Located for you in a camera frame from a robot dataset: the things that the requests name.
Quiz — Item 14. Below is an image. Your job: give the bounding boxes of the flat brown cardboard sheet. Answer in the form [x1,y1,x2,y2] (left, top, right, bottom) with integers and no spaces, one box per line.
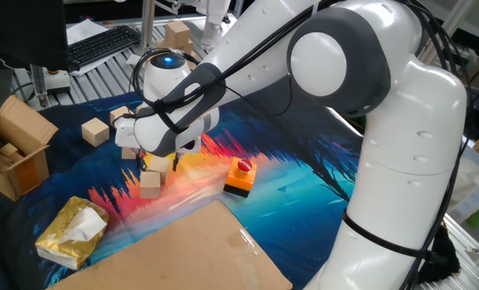
[45,199,294,290]

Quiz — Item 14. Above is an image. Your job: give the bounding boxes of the black fuzzy bag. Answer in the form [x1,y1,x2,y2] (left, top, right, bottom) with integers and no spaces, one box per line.
[418,222,463,284]

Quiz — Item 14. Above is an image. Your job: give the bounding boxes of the colourful forest print mat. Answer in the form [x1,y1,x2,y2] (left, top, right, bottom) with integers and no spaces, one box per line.
[0,91,364,290]

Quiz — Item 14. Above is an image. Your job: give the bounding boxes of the gold tissue pack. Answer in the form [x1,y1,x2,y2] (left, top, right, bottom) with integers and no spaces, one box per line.
[35,196,110,271]

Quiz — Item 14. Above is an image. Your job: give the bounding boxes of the short aluminium profile post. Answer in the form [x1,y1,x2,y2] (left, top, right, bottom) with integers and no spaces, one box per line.
[28,64,50,110]

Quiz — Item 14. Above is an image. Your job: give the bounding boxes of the black keyboard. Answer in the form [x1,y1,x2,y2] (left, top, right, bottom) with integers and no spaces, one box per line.
[67,24,142,73]

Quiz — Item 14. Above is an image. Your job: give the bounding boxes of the white paper sheets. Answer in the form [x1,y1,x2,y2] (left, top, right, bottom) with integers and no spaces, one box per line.
[65,18,118,77]

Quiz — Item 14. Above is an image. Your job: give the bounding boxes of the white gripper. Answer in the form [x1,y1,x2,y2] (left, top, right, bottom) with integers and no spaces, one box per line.
[114,115,202,172]

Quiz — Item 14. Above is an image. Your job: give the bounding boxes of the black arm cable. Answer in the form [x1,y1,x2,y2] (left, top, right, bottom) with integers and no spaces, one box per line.
[129,0,473,290]

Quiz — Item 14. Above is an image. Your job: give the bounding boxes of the orange emergency stop button box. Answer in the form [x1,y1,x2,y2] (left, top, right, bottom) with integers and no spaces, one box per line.
[223,156,259,199]

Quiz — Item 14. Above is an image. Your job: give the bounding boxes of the tall aluminium profile post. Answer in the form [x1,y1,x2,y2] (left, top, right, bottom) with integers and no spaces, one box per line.
[136,0,157,57]

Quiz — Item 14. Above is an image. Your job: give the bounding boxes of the wooden pieces inside box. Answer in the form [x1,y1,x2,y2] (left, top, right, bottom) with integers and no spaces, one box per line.
[0,142,22,161]

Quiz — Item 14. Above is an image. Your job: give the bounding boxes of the black monitor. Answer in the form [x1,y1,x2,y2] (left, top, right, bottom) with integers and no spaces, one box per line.
[0,0,70,73]

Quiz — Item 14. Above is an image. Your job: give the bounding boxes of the open cardboard box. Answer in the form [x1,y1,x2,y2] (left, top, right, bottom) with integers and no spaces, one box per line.
[0,94,60,202]

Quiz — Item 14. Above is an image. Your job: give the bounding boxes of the white stand base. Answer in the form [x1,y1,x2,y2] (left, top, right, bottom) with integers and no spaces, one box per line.
[44,70,72,96]

